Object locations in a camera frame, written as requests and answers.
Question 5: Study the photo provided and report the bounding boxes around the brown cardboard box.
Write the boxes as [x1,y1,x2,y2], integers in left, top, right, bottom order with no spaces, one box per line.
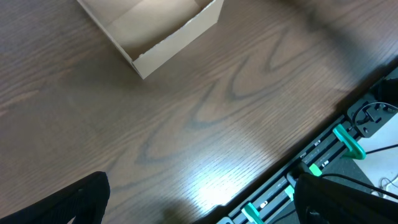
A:
[77,0,224,78]

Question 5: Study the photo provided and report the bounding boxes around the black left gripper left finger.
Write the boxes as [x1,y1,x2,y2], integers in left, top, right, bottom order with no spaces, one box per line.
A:
[1,171,110,224]

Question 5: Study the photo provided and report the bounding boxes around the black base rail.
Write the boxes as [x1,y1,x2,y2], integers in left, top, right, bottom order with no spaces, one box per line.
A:
[215,70,397,223]

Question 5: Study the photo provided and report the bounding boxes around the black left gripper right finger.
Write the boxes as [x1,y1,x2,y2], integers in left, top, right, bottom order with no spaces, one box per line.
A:
[294,173,397,224]

